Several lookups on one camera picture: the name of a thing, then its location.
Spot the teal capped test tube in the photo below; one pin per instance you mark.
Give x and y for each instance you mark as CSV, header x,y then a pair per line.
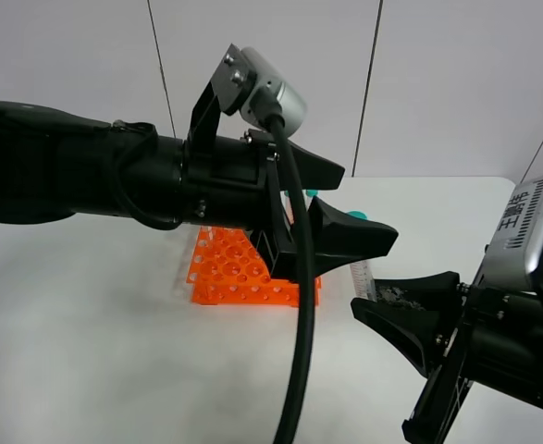
x,y
363,280

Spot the racked test tube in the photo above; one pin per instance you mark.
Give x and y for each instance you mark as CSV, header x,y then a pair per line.
x,y
288,208
309,195

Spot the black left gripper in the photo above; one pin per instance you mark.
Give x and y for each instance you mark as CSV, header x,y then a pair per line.
x,y
239,185

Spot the racked test tube far right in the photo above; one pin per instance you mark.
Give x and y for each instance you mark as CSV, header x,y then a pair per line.
x,y
309,195

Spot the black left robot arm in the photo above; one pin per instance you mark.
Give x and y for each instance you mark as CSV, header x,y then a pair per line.
x,y
54,165

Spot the orange test tube rack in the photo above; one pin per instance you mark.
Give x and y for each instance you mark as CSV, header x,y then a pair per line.
x,y
226,269

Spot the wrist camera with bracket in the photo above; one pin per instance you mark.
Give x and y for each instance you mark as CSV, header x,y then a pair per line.
x,y
239,76
513,260

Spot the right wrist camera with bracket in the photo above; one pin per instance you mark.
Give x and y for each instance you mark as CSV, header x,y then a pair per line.
x,y
513,260

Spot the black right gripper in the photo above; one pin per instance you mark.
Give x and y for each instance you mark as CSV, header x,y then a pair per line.
x,y
498,344

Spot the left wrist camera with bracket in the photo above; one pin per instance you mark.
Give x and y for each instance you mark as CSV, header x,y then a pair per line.
x,y
239,76

